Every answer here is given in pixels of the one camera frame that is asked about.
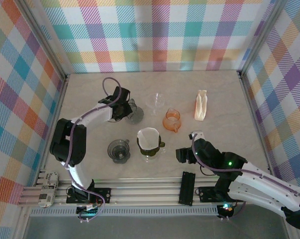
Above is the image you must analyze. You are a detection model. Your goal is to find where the aluminium front rail beam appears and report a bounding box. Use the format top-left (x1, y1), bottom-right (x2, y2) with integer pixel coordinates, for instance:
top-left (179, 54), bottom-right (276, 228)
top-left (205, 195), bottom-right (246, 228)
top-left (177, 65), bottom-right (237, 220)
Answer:
top-left (17, 175), bottom-right (294, 207)

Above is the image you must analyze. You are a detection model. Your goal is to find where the aluminium table side rail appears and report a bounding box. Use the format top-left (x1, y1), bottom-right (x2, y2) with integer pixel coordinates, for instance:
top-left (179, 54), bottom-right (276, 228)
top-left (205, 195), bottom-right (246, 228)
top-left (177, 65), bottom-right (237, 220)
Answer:
top-left (34, 73), bottom-right (71, 187)
top-left (236, 71), bottom-right (277, 175)

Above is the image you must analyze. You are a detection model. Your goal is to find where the smoke grey coffee dripper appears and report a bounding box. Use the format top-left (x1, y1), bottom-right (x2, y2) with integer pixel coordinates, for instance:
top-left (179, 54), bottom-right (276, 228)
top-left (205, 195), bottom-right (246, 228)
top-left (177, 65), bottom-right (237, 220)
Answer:
top-left (107, 138), bottom-right (130, 165)

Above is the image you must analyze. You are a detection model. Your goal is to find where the olive green coffee dripper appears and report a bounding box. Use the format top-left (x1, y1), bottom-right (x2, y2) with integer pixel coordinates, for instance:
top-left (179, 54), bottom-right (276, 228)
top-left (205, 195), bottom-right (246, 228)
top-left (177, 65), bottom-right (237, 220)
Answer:
top-left (136, 129), bottom-right (166, 157)

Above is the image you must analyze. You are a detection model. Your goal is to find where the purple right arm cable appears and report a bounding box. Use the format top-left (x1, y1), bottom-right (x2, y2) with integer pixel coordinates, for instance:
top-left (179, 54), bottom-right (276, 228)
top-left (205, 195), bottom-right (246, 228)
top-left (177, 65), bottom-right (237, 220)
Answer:
top-left (191, 134), bottom-right (300, 221)

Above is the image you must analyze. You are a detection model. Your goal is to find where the white paper coffee filter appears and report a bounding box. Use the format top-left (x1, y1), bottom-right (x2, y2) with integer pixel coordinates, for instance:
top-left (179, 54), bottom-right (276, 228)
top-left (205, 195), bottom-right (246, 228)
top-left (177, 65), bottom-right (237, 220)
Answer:
top-left (136, 127), bottom-right (161, 151)

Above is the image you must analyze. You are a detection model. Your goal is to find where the grey slotted cable duct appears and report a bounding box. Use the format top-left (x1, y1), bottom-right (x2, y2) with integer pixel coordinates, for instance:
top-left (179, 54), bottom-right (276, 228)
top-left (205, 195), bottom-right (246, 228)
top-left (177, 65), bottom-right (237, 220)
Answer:
top-left (30, 208), bottom-right (219, 217)

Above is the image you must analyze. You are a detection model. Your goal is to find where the aluminium frame leg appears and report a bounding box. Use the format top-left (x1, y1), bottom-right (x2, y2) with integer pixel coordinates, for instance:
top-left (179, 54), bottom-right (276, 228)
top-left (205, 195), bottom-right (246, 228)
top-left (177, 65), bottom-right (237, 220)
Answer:
top-left (14, 206), bottom-right (32, 239)

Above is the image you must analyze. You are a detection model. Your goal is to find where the white printed label plate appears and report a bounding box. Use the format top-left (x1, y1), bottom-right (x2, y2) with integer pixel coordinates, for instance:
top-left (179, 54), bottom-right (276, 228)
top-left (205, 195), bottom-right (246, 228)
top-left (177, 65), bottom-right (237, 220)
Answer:
top-left (38, 190), bottom-right (57, 208)
top-left (41, 170), bottom-right (60, 191)

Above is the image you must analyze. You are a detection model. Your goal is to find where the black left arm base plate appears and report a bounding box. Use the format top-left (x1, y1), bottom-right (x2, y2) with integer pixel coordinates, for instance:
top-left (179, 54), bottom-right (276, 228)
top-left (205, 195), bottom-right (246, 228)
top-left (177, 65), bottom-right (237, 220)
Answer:
top-left (94, 187), bottom-right (112, 201)

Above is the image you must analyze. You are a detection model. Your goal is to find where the aluminium frame post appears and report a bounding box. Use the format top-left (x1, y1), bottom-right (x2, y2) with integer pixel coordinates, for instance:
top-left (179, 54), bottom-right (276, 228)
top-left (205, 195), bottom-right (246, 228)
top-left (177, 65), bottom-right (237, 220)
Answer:
top-left (236, 0), bottom-right (291, 75)
top-left (14, 0), bottom-right (70, 83)

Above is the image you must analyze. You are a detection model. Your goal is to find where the black rail bracket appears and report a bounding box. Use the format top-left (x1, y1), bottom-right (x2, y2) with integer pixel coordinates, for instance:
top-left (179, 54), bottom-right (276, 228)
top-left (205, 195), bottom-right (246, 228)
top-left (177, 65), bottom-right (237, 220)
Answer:
top-left (179, 171), bottom-right (196, 207)

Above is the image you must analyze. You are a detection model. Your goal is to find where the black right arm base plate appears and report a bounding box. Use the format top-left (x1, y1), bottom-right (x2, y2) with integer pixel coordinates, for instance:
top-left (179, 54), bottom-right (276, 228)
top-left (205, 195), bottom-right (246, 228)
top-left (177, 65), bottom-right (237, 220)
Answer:
top-left (196, 186), bottom-right (230, 203)

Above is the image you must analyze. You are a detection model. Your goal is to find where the smoke grey glass carafe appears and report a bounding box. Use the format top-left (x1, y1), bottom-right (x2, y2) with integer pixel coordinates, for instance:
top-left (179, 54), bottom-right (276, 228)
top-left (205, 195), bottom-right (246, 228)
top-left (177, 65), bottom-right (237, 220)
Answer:
top-left (126, 98), bottom-right (145, 125)

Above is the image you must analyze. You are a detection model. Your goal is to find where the stack of paper coffee filters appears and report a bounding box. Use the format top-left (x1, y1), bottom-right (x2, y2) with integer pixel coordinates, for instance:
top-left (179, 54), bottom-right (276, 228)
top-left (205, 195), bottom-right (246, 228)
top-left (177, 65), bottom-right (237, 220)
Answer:
top-left (194, 89), bottom-right (208, 122)

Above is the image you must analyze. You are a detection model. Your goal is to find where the clear plastic coffee dripper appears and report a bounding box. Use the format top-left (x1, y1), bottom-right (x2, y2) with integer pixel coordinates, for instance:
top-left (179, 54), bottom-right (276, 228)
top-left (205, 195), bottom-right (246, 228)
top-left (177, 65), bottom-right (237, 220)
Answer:
top-left (146, 93), bottom-right (165, 116)

